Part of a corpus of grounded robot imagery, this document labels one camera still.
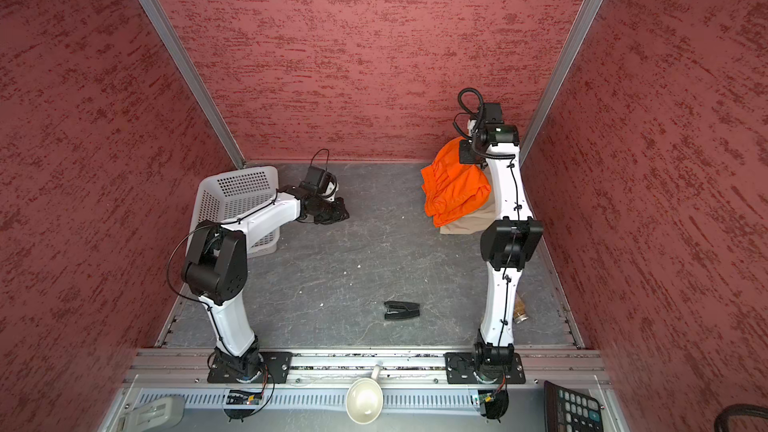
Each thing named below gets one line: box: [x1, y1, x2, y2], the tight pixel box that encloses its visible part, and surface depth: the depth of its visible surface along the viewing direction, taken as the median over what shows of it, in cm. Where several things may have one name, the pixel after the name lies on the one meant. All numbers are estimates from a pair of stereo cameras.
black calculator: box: [543, 380, 604, 432], surface depth 69 cm
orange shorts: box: [420, 136, 491, 228], surface depth 96 cm
